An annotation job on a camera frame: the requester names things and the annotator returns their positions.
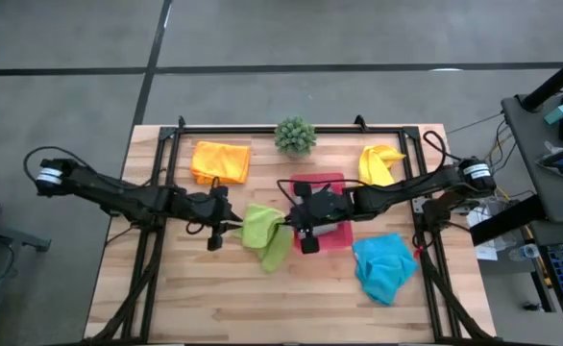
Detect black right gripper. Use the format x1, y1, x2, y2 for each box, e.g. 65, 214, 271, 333
285, 182, 355, 255

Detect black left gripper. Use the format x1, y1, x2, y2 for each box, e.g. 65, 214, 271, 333
184, 185, 243, 252

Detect green microfiber towel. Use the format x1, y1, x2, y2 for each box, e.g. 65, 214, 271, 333
231, 203, 295, 274

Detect pink plastic bin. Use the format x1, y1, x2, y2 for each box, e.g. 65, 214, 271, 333
289, 172, 355, 252

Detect orange microfiber towel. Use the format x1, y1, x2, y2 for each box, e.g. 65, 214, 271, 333
189, 140, 252, 186

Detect yellow microfiber towel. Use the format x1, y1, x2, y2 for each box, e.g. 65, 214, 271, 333
357, 144, 406, 187

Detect blue microfiber towel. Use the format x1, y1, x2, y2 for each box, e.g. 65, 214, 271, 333
351, 233, 420, 308

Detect small potted green plant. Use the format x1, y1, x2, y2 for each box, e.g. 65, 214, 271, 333
274, 115, 318, 159

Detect white paper sheet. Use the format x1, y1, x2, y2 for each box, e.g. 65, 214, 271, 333
466, 206, 503, 261

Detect black desk crossbar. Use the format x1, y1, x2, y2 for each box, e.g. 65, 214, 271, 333
469, 194, 547, 246

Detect grey metal stand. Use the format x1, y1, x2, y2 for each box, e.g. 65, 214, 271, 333
0, 215, 52, 254

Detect clear plastic bottle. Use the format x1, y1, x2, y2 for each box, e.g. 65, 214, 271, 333
508, 243, 542, 262

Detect grey side desk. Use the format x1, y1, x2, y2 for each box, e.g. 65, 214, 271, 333
501, 93, 563, 225

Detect small teal box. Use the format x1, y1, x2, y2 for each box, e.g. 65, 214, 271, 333
544, 104, 563, 126

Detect black slanted pole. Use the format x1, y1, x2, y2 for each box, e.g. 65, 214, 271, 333
521, 47, 563, 112

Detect black aluminium table frame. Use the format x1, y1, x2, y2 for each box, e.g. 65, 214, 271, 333
84, 114, 499, 345

